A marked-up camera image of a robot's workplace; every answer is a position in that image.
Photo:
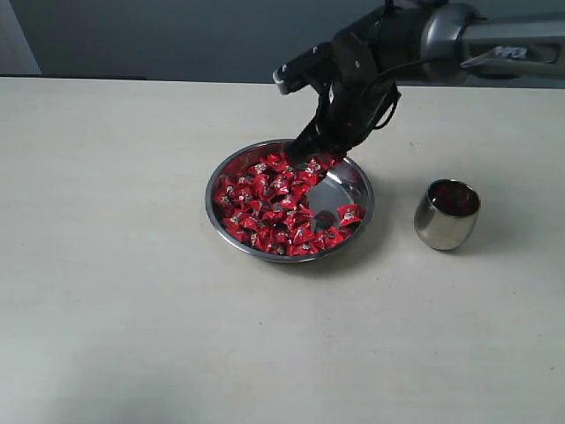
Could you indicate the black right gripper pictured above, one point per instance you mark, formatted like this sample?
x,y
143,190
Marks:
x,y
369,55

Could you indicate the round steel plate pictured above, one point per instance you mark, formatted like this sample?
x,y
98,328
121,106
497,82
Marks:
x,y
344,184

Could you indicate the pile of red candies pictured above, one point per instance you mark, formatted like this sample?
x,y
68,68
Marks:
x,y
265,207

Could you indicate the steel cup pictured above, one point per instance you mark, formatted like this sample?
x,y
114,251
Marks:
x,y
437,230

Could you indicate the red snack wrapper packet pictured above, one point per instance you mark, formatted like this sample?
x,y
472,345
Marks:
x,y
350,214

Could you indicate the wrist camera box grey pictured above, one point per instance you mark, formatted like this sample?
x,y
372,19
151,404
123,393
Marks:
x,y
314,67

